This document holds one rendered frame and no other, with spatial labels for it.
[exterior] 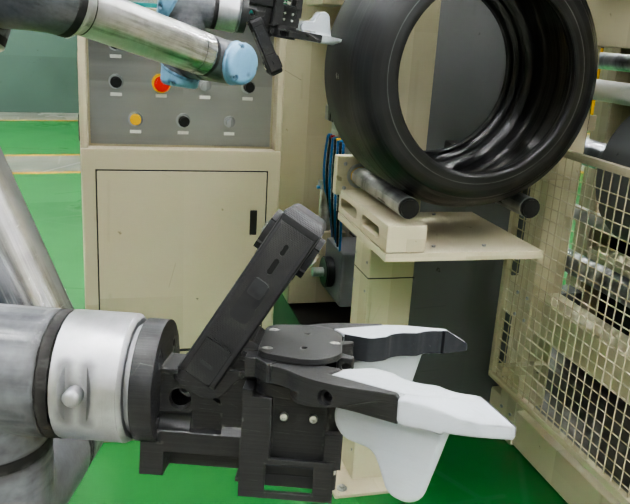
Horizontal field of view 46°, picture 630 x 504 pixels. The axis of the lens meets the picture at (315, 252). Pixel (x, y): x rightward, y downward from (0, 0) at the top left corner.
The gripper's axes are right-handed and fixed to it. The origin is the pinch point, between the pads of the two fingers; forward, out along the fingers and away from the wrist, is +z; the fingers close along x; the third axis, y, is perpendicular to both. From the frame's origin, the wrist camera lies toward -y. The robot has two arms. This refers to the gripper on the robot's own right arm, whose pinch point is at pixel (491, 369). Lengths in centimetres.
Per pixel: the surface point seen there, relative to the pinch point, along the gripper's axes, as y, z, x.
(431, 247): 10, 11, -120
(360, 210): 4, -5, -129
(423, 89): -26, 9, -149
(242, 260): 25, -37, -175
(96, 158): -3, -76, -160
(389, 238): 7, 1, -112
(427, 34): -39, 9, -147
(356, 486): 84, 1, -158
